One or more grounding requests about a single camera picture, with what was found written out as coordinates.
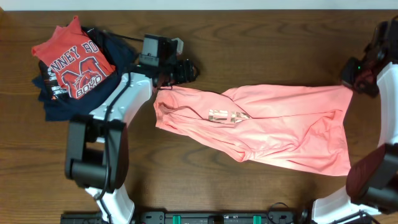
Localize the pink t-shirt with gold print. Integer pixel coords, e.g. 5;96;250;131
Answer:
154;85;353;176

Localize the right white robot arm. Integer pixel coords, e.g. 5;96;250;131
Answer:
301;41;397;223

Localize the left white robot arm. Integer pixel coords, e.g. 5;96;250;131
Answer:
60;60;199;223

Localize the navy blue folded shirt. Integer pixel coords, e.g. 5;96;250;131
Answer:
32;27;137;121

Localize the red folded Boyd t-shirt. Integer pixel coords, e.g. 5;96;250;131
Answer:
32;16;116;99

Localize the black folded printed shirt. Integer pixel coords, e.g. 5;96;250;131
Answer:
39;61;69;100

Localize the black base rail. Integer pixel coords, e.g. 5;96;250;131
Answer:
60;208;312;224

